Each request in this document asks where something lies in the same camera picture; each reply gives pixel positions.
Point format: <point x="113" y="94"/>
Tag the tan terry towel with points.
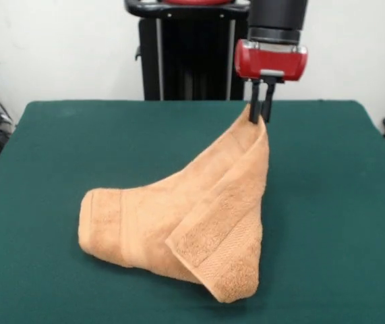
<point x="185" y="216"/>

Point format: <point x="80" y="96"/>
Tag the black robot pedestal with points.
<point x="185" y="67"/>

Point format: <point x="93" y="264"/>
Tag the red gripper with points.
<point x="269" y="64"/>

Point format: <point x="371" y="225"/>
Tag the dark green table cloth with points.
<point x="60" y="152"/>

